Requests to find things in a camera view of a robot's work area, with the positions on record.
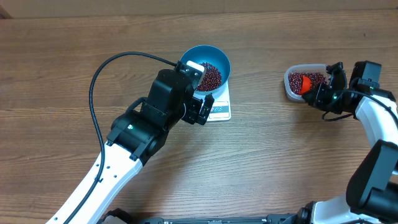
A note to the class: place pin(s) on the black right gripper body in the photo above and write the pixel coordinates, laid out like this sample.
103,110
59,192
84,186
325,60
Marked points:
330,101

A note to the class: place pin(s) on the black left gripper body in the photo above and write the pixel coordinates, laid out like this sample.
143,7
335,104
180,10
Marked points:
189,112

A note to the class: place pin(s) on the red scoop blue handle tip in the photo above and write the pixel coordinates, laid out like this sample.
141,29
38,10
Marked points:
306,85

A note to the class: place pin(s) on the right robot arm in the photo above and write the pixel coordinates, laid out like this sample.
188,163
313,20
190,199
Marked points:
370,196

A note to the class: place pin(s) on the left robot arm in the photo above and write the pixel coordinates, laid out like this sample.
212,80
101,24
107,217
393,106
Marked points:
134,138

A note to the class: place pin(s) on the white digital kitchen scale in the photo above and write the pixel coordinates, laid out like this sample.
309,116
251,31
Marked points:
221,109

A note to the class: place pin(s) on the red beans in bowl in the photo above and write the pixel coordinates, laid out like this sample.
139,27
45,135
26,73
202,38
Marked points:
212,79

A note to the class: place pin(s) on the blue bowl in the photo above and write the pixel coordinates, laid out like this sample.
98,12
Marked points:
217,65

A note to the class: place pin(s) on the clear plastic container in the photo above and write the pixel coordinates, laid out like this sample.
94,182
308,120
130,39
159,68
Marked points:
303,68

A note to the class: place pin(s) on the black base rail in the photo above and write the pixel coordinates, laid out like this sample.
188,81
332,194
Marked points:
270,219

